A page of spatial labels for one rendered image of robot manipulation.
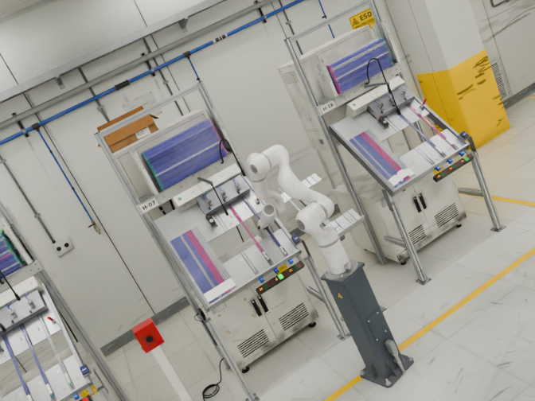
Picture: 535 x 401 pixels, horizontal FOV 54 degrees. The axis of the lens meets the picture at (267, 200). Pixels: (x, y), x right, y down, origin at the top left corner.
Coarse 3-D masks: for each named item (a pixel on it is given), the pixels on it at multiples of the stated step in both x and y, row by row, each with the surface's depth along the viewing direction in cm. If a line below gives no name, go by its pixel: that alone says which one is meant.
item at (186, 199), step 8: (232, 168) 357; (216, 176) 354; (224, 176) 354; (232, 176) 354; (200, 184) 351; (208, 184) 351; (216, 184) 351; (184, 192) 349; (192, 192) 349; (200, 192) 348; (176, 200) 346; (184, 200) 345; (192, 200) 348; (184, 208) 350
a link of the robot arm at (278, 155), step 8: (264, 152) 284; (272, 152) 284; (280, 152) 285; (272, 160) 283; (280, 160) 285; (288, 160) 285; (280, 168) 284; (288, 168) 282; (280, 176) 281; (288, 176) 280; (280, 184) 282; (288, 184) 279; (296, 184) 279; (288, 192) 281; (296, 192) 279; (304, 192) 279; (312, 192) 280; (312, 200) 281; (320, 200) 278; (328, 200) 279; (328, 208) 278; (328, 216) 280
